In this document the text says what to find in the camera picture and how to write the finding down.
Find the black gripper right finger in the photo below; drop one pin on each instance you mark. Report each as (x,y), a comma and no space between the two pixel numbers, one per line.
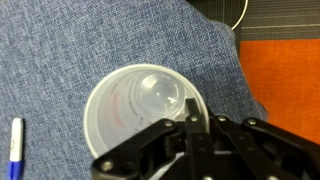
(266,150)

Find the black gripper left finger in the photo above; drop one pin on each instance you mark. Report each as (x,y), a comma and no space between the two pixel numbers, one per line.
(140,143)

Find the translucent white plastic cup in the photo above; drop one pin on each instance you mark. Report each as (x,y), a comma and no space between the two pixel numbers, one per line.
(113,110)

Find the blue denim cloth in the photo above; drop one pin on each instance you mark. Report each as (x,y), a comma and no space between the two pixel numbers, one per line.
(66,50)

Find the white marker with blue cap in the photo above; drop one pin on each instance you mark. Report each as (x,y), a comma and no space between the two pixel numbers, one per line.
(16,143)

